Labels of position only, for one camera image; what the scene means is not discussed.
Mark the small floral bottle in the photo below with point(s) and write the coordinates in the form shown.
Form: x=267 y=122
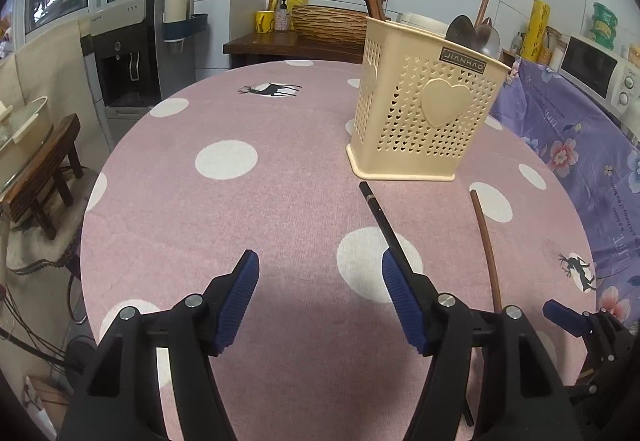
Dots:
x=283 y=18

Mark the green packets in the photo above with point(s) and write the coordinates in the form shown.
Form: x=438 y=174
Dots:
x=604 y=28

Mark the cream perforated utensil holder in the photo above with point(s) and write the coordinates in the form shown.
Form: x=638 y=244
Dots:
x=400 y=131

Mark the pink polka dot tablecloth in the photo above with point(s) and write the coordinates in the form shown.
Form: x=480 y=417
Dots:
x=280 y=221

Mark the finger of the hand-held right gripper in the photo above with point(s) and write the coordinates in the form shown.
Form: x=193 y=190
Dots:
x=562 y=315

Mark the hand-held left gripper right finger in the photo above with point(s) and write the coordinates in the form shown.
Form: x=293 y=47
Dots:
x=400 y=301

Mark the yellow mug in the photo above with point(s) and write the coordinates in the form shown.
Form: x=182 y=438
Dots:
x=264 y=21

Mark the wicker basket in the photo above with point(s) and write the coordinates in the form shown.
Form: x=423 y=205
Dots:
x=325 y=26

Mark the dark wooden side table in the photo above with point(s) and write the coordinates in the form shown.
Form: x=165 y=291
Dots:
x=260 y=43

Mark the water dispenser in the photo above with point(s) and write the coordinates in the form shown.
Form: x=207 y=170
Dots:
x=125 y=31

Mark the wooden stool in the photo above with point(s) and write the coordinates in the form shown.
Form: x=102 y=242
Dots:
x=45 y=158

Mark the blue plastic holder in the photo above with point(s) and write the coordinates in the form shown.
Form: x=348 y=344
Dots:
x=197 y=22

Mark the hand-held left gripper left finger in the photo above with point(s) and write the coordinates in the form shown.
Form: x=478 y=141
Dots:
x=235 y=301

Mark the cream plastic tray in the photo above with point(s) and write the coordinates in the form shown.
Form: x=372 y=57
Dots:
x=27 y=121

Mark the purple floral blanket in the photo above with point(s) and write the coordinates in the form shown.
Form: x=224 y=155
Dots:
x=575 y=146

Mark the black chopstick with gold band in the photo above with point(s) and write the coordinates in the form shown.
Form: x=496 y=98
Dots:
x=382 y=223

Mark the white microwave oven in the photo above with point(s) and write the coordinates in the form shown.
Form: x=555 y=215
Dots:
x=590 y=66

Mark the yellow wrapped roll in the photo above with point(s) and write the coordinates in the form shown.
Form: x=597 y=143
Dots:
x=536 y=28

